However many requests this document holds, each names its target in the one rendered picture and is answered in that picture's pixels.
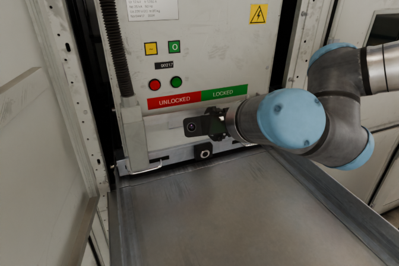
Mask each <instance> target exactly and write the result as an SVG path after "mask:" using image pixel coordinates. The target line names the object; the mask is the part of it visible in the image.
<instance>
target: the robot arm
mask: <svg viewBox="0 0 399 266"><path fill-rule="evenodd" d="M307 76H308V86H307V91H306V90H304V89H301V88H282V89H278V90H275V91H272V92H270V93H267V94H263V95H260V96H255V97H251V98H250V96H249V95H247V96H245V99H244V100H239V101H237V102H235V103H233V104H232V105H231V106H230V107H227V108H223V109H220V108H216V106H212V107H208V108H207V109H206V110H205V112H204V115H201V116H196V117H191V118H185V119H184V120H183V128H184V134H185V136H186V137H188V138H190V137H199V136H205V135H208V136H209V137H210V138H211V139H212V140H213V141H218V142H219V141H222V140H223V139H225V137H226V136H228V137H232V138H234V139H235V140H236V141H239V142H242V143H251V144H263V145H271V146H274V147H277V148H280V149H282V150H286V151H288V152H291V153H293V154H296V155H298V156H301V157H304V158H307V159H309V160H312V161H315V162H317V163H320V164H323V165H324V166H326V167H329V168H332V169H338V170H353V169H357V168H358V167H360V166H362V165H364V164H365V163H366V162H367V161H368V160H369V159H370V157H371V155H372V153H373V150H374V146H375V142H374V138H373V136H372V134H371V133H370V132H369V130H368V129H367V128H366V127H364V126H361V125H360V97H362V96H372V95H376V94H378V93H387V92H393V91H399V40H398V41H395V42H390V43H386V44H382V45H377V46H367V47H361V48H357V47H356V46H355V45H353V44H351V43H346V42H343V43H332V44H329V45H326V46H324V47H322V48H320V49H318V50H317V51H316V52H315V53H314V54H313V55H312V56H311V58H310V61H309V67H308V71H307Z"/></svg>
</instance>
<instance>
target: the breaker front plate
mask: <svg viewBox="0 0 399 266"><path fill-rule="evenodd" d="M114 2H116V4H115V5H116V7H115V8H117V9H116V11H117V17H118V18H117V19H118V20H119V21H118V22H119V25H120V26H119V28H121V29H120V31H121V32H120V33H122V34H121V36H122V37H121V38H122V41H123V44H124V45H123V46H124V49H125V50H124V51H125V54H126V55H125V56H126V59H127V60H126V61H127V64H128V65H127V66H128V68H129V73H130V77H131V82H132V86H133V90H134V93H136V95H137V100H138V102H139V104H140V108H141V114H142V117H144V116H151V115H158V114H161V113H168V112H175V111H179V110H186V109H192V108H196V107H203V106H210V105H216V104H220V103H227V102H234V101H238V100H244V99H245V96H247V95H249V96H250V98H251V97H255V96H256V93H259V94H261V95H263V94H267V93H268V87H269V83H270V75H271V68H272V63H273V56H274V48H275V44H276V37H277V29H278V22H279V17H280V10H281V2H282V0H178V11H179V19H178V20H156V21H128V13H127V8H126V0H115V1H114ZM99 3H100V1H99V0H96V6H97V12H98V15H99V21H100V27H101V31H102V36H103V42H104V48H105V52H106V57H107V63H108V67H109V73H110V79H111V82H112V88H113V94H114V98H115V103H116V110H117V113H118V119H119V124H120V128H121V134H122V140H123V146H124V150H125V155H126V157H127V156H128V152H127V147H126V142H125V136H124V129H123V126H122V119H121V108H120V103H121V98H120V95H121V93H120V89H119V86H118V81H117V78H116V77H117V76H116V74H115V73H116V72H115V69H114V68H115V67H114V64H113V63H114V62H113V59H112V58H113V57H112V55H111V52H110V51H111V50H110V47H109V45H110V44H108V43H109V42H108V39H107V37H108V36H107V33H106V32H107V31H106V30H105V29H106V28H105V25H104V23H105V22H104V21H103V20H104V19H102V18H103V16H102V14H103V13H101V12H102V10H101V7H100V6H101V4H99ZM252 4H268V10H267V19H266V24H249V19H250V12H251V5H252ZM172 40H180V53H169V50H168V41H172ZM147 42H157V51H158V55H148V56H146V55H145V49H144V43H147ZM169 61H173V68H165V69H155V66H154V63H157V62H169ZM174 76H178V77H181V79H182V84H181V86H180V87H178V88H173V87H172V86H171V85H170V80H171V78H172V77H174ZM154 78H156V79H158V80H159V81H160V82H161V87H160V88H159V89H158V90H157V91H153V90H150V88H149V87H148V83H149V81H150V80H152V79H154ZM244 84H248V91H247V94H244V95H239V96H232V97H225V98H221V99H214V100H207V101H203V102H195V103H188V104H182V105H177V106H170V107H163V108H159V109H151V110H148V105H147V99H150V98H155V97H162V96H170V95H175V94H182V93H190V92H195V91H203V90H211V89H215V88H223V87H231V86H239V85H244ZM145 135H146V140H147V148H148V152H149V151H154V150H159V149H162V148H168V147H173V146H176V145H181V144H186V143H192V142H195V141H200V140H205V139H209V138H210V137H209V136H208V135H205V136H199V137H190V138H188V137H186V136H185V134H184V128H183V119H181V120H178V121H171V122H165V123H159V124H155V125H149V126H145Z"/></svg>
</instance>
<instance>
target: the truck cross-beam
mask: <svg viewBox="0 0 399 266"><path fill-rule="evenodd" d="M208 142H211V143H212V145H213V154H214V153H219V152H222V151H226V150H231V149H234V148H239V147H243V145H242V144H241V143H240V142H239V141H236V140H235V139H234V138H232V137H228V136H226V137H225V139H223V140H222V141H219V142H218V141H213V140H212V139H211V138H209V139H205V140H200V141H195V142H190V143H186V144H181V145H176V146H173V147H168V148H162V149H159V150H154V151H149V152H148V157H149V162H150V167H149V168H152V167H156V166H159V165H160V160H159V159H160V158H161V159H162V162H163V164H162V166H165V165H168V164H173V163H177V162H182V161H185V160H190V159H194V146H195V145H198V144H203V143H208ZM128 159H129V157H128V156H127V157H125V155H124V151H123V150H121V151H116V162H117V166H118V171H119V176H124V175H127V174H128V172H127V169H126V163H125V160H128ZM149 168H148V169H149Z"/></svg>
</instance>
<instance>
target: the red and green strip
mask: <svg viewBox="0 0 399 266"><path fill-rule="evenodd" d="M247 91H248V84H244V85H236V86H231V87H223V88H215V89H211V90H203V91H195V92H190V93H182V94H175V95H170V96H162V97H155V98H150V99H147V105H148V110H151V109H159V108H163V107H170V106H177V105H184V104H188V103H195V102H203V101H207V100H214V99H221V98H225V97H232V96H239V95H244V94H247Z"/></svg>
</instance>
